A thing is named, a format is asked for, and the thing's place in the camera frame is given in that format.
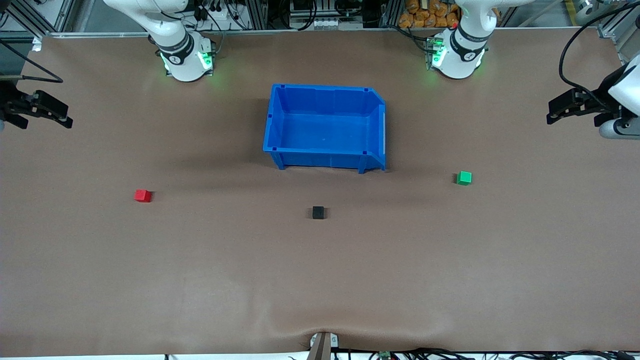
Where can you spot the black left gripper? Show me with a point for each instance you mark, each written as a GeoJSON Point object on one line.
{"type": "Point", "coordinates": [595, 103]}

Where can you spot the red cube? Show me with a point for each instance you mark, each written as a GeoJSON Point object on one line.
{"type": "Point", "coordinates": [142, 195]}

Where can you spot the green cube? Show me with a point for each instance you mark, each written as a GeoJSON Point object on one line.
{"type": "Point", "coordinates": [464, 178]}

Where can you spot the blue plastic storage bin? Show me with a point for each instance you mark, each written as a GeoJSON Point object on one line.
{"type": "Point", "coordinates": [325, 127]}

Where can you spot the aluminium frame profile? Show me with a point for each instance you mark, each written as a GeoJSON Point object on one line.
{"type": "Point", "coordinates": [35, 15]}
{"type": "Point", "coordinates": [620, 37]}

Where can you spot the orange mesh bag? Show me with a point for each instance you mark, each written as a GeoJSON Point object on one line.
{"type": "Point", "coordinates": [430, 14]}

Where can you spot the brown table mat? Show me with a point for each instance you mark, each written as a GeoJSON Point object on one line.
{"type": "Point", "coordinates": [320, 280]}

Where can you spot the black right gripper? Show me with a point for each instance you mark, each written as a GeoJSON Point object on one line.
{"type": "Point", "coordinates": [10, 104]}

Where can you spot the metal table clamp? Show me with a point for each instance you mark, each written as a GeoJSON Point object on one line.
{"type": "Point", "coordinates": [322, 345]}

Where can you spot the white power strip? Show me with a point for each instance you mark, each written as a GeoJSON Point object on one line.
{"type": "Point", "coordinates": [215, 12]}

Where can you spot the silver table edge rail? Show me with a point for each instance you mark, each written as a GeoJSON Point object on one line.
{"type": "Point", "coordinates": [320, 32]}

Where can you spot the black cube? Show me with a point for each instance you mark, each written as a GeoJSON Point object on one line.
{"type": "Point", "coordinates": [318, 212]}

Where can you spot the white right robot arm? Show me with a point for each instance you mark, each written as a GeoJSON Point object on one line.
{"type": "Point", "coordinates": [182, 55]}

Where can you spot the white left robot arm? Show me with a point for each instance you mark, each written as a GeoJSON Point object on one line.
{"type": "Point", "coordinates": [462, 52]}

